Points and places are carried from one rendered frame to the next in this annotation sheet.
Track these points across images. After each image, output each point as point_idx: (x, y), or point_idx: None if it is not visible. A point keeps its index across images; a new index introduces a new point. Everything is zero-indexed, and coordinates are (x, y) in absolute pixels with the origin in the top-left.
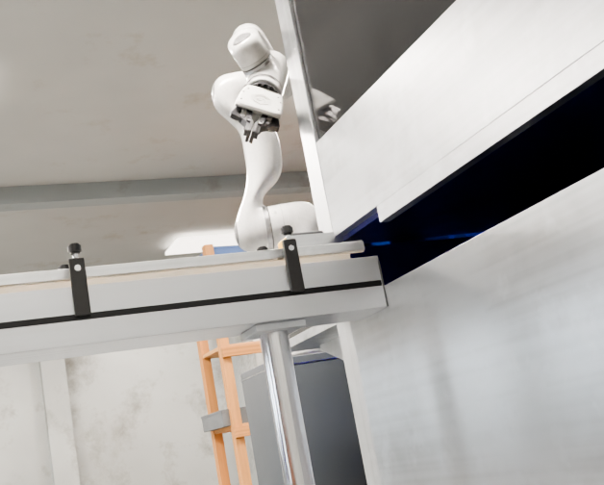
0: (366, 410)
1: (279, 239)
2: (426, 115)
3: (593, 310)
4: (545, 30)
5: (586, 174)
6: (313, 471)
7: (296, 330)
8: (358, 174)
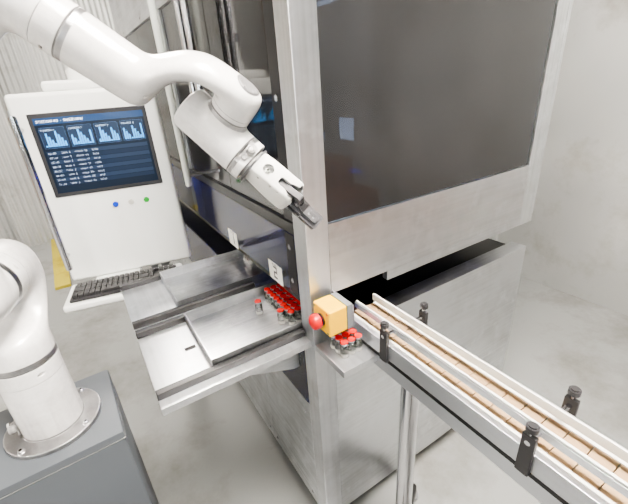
0: (335, 389)
1: (21, 298)
2: (441, 227)
3: (482, 299)
4: (502, 210)
5: None
6: (149, 491)
7: (188, 381)
8: (375, 252)
